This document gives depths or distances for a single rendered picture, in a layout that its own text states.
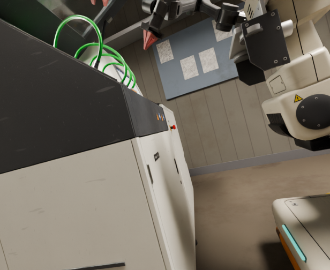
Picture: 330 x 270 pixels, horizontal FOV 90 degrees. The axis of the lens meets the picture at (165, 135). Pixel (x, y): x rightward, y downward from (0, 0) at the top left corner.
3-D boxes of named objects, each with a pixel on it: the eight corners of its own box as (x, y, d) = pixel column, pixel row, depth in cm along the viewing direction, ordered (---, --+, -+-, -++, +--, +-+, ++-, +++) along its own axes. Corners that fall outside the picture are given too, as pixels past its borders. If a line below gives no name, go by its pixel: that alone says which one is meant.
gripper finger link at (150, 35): (141, 48, 85) (148, 29, 82) (151, 53, 83) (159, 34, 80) (133, 43, 79) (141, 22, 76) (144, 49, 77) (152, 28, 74)
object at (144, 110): (140, 136, 51) (127, 86, 51) (127, 140, 52) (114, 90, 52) (167, 129, 113) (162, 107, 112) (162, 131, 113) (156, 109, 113)
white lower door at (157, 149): (198, 350, 51) (141, 137, 50) (190, 350, 51) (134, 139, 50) (194, 224, 115) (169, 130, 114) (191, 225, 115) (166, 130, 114)
